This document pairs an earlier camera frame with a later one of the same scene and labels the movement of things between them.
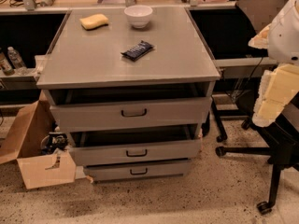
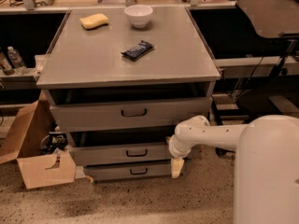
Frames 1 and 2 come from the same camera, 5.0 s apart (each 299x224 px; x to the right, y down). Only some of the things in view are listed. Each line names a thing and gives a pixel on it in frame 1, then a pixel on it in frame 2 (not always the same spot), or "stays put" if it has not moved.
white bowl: x=138 y=15 stays put
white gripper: x=286 y=37 → x=177 y=152
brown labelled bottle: x=5 y=65 stays put
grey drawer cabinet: x=133 y=88 stays put
